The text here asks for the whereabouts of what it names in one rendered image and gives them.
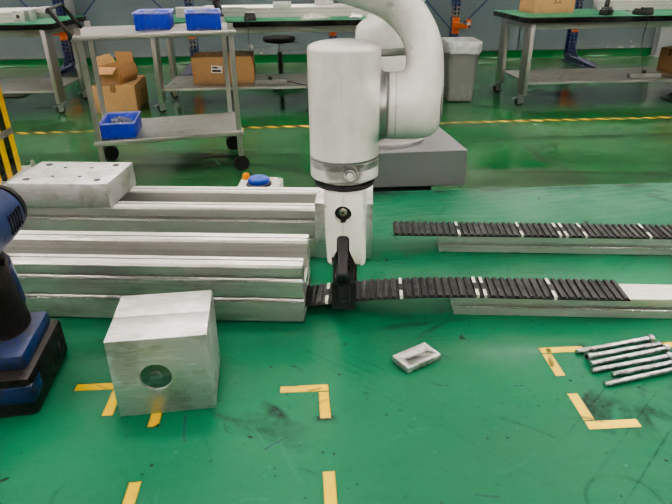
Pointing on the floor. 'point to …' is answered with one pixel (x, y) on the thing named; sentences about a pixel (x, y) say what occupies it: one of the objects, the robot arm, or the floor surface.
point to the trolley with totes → (208, 20)
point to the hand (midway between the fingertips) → (344, 285)
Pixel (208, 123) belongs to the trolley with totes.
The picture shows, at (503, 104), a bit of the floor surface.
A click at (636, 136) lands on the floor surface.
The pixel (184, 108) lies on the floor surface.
